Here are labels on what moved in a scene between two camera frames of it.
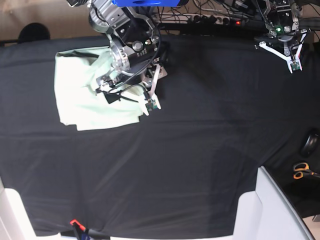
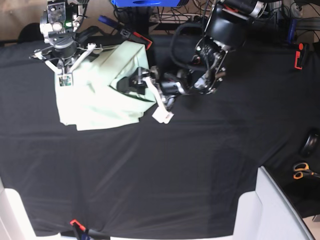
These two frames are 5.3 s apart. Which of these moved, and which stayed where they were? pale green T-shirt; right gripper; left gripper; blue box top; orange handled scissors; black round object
Moved: right gripper; left gripper
Stayed: black round object; blue box top; orange handled scissors; pale green T-shirt
